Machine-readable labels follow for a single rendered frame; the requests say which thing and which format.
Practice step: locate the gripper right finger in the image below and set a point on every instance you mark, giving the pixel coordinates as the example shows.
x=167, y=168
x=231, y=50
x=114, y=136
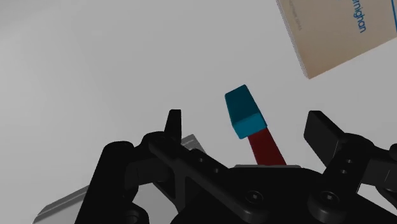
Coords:
x=344, y=155

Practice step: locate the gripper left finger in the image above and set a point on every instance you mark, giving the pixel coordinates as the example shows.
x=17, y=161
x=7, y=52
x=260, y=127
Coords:
x=161, y=158

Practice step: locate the beige book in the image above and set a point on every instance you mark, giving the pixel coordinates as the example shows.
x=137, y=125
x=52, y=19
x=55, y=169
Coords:
x=335, y=31

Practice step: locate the teal and red block tool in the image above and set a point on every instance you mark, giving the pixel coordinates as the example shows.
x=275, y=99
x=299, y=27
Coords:
x=248, y=121

